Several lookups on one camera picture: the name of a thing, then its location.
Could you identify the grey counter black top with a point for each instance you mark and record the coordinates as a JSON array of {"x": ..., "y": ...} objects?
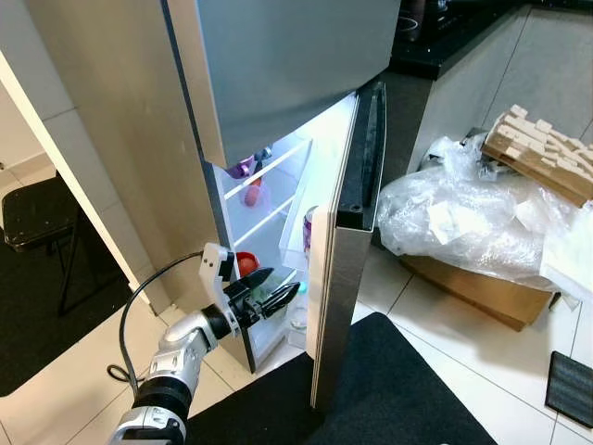
[{"x": 519, "y": 93}]

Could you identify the pink cup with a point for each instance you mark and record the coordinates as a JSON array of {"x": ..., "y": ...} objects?
[{"x": 254, "y": 195}]

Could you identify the black floor rug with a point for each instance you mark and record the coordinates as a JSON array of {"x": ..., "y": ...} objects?
[{"x": 37, "y": 343}]

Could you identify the red white bowl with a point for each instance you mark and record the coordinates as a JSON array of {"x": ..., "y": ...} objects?
[{"x": 247, "y": 263}]

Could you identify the black grid mat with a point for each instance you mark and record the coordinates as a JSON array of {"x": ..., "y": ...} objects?
[{"x": 570, "y": 389}]

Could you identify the brown cardboard box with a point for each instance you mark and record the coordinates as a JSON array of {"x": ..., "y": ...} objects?
[{"x": 482, "y": 292}]

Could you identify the large clear plastic wrap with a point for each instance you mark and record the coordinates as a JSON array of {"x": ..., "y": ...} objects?
[{"x": 463, "y": 213}]

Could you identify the black floor mat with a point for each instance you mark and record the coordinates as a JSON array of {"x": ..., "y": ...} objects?
[{"x": 398, "y": 399}]

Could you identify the moulded packing insert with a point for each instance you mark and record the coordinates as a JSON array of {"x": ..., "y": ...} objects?
[{"x": 537, "y": 153}]

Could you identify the purple cup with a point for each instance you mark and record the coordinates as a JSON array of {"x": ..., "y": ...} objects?
[{"x": 241, "y": 168}]

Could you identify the silver fridge door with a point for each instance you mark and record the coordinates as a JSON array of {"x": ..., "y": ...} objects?
[{"x": 334, "y": 306}]

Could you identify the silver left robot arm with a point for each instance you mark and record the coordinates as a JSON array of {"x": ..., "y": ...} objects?
[{"x": 181, "y": 357}]

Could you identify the black stool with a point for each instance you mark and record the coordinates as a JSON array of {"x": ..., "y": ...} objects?
[{"x": 37, "y": 213}]

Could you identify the silver fridge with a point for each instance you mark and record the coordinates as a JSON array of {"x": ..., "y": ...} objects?
[{"x": 278, "y": 74}]

